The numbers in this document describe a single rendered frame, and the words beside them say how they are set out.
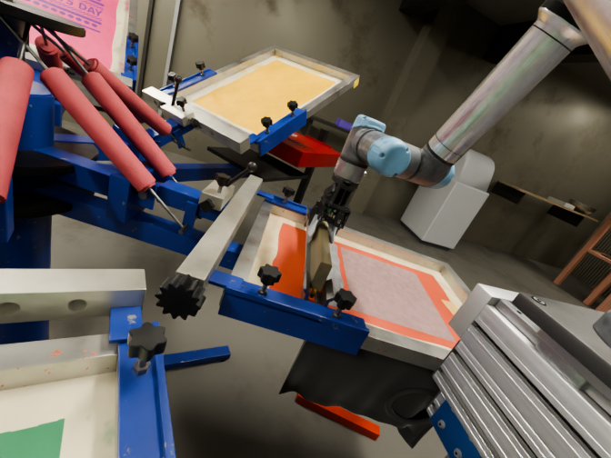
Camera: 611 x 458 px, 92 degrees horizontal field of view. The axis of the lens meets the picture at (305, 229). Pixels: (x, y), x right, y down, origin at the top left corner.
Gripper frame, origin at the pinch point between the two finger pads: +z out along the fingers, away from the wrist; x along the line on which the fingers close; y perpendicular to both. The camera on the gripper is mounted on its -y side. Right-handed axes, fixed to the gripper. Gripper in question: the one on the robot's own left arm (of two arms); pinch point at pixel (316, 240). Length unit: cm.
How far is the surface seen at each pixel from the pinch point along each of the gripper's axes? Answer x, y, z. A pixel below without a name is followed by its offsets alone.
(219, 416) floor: -6, -10, 103
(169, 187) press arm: -42.0, 2.3, -1.5
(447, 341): 39.0, 17.3, 7.2
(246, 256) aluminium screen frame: -17.1, 14.4, 3.6
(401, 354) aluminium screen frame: 21.1, 29.1, 5.9
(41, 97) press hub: -75, 1, -12
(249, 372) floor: 2, -37, 103
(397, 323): 24.6, 16.8, 7.2
